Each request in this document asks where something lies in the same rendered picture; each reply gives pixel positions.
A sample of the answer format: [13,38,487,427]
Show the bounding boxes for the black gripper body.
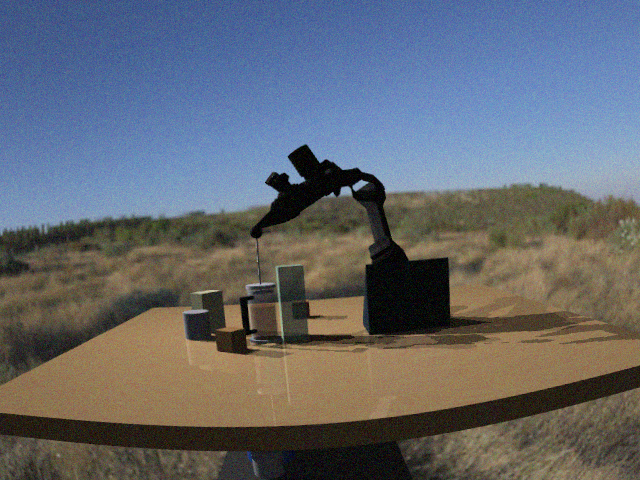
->
[276,182,317,219]

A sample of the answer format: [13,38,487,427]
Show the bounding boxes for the french press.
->
[240,226,282,344]

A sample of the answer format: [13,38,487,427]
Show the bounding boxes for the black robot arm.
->
[265,144,409,264]

